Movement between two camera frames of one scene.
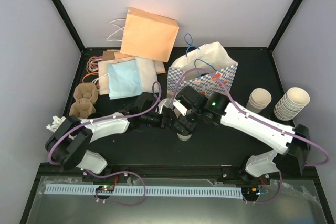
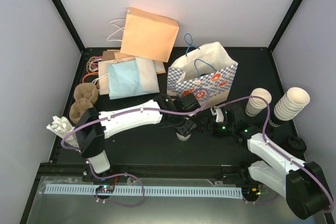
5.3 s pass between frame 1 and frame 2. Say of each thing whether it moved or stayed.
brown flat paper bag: stayed
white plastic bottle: stayed
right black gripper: moved
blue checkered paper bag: stayed
